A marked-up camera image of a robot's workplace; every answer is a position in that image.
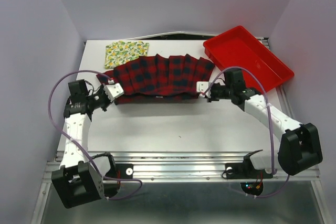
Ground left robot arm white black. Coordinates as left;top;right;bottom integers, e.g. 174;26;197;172
51;80;124;209

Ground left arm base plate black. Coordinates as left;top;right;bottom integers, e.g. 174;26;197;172
105;163;134;179

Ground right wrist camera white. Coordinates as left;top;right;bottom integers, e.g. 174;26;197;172
196;81;213;98

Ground red black plaid skirt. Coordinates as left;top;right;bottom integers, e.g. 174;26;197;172
97;54;215;104

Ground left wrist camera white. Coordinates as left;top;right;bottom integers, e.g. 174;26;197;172
103;83;124;102

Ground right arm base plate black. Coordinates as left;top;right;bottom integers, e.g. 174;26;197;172
222;162;273;180

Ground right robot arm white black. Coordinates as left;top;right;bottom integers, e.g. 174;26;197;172
196;67;323;177

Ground red plastic tray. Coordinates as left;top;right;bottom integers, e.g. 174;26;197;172
203;26;295;92

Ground lemon print skirt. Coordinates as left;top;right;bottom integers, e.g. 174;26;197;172
104;40;150;69

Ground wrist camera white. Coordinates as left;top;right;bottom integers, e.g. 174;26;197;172
103;83;124;102
196;81;213;98

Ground aluminium frame rails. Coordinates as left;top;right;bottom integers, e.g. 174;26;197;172
31;39;328;224

